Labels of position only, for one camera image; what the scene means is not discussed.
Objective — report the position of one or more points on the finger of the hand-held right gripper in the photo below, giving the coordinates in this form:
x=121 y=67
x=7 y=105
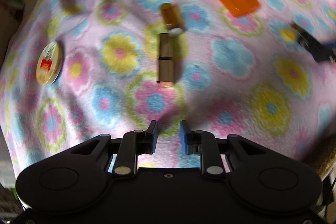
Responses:
x=315 y=47

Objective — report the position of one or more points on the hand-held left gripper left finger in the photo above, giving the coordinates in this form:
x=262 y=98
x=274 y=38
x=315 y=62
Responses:
x=153 y=138

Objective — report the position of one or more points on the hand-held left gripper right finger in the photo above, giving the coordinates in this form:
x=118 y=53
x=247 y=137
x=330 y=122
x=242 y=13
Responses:
x=185 y=141

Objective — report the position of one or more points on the gold lipstick tube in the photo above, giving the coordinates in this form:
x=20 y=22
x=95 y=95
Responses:
x=165 y=61

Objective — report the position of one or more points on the amber bottle with white cap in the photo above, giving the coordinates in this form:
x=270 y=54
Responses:
x=170 y=15

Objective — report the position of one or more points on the floral fleece blanket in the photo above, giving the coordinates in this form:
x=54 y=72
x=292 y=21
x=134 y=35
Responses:
x=231 y=61

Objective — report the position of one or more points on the round cream tin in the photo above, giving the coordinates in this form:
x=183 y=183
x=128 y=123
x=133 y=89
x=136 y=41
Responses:
x=48 y=64

